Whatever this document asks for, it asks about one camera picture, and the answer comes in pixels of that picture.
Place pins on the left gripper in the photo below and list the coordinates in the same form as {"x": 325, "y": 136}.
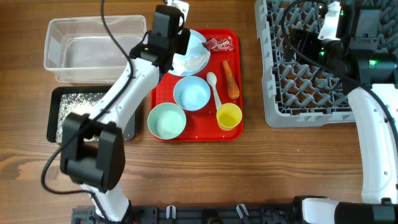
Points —
{"x": 185, "y": 37}

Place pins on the white napkin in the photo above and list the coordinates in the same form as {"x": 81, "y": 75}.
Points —
{"x": 188, "y": 65}

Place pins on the light blue bowl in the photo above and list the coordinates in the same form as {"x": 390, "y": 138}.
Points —
{"x": 191, "y": 93}

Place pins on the red snack wrapper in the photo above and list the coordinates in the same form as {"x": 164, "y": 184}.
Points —
{"x": 219, "y": 44}

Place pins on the mint green bowl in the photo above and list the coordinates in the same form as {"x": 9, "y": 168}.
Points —
{"x": 167, "y": 121}

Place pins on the orange carrot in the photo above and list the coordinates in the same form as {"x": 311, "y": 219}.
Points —
{"x": 233, "y": 89}

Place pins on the yellow plastic cup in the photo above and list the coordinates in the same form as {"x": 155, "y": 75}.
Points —
{"x": 228, "y": 116}

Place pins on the white rice pile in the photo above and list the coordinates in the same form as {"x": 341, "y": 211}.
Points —
{"x": 78, "y": 103}

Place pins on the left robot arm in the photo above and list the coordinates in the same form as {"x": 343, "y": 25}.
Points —
{"x": 92, "y": 150}

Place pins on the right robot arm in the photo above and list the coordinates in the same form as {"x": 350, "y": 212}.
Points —
{"x": 347, "y": 47}

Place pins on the black waste tray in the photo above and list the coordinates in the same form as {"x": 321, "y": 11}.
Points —
{"x": 55, "y": 103}

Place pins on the grey dishwasher rack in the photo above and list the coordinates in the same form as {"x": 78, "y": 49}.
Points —
{"x": 295, "y": 94}

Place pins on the light blue plate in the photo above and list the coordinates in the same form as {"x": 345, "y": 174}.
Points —
{"x": 195, "y": 45}

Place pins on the white plastic spoon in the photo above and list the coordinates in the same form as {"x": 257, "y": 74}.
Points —
{"x": 212, "y": 80}

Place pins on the red serving tray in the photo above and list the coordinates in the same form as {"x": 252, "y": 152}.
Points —
{"x": 202, "y": 125}

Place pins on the clear plastic bin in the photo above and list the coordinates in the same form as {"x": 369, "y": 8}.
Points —
{"x": 79, "y": 50}

